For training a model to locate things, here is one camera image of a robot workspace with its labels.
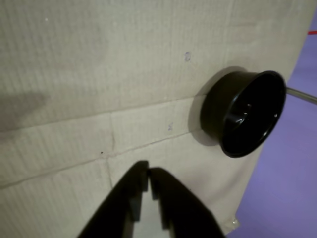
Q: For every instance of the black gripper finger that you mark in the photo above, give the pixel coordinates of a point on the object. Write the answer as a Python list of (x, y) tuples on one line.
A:
[(188, 218), (111, 213)]

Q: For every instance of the black round plastic bowl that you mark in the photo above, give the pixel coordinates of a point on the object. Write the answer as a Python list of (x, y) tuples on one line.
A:
[(218, 111)]

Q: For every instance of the brown cardboard sheet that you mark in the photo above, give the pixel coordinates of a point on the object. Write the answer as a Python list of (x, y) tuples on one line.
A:
[(74, 74)]

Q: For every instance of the grey curved tube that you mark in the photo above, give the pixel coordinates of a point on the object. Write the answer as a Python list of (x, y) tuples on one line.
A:
[(304, 96)]

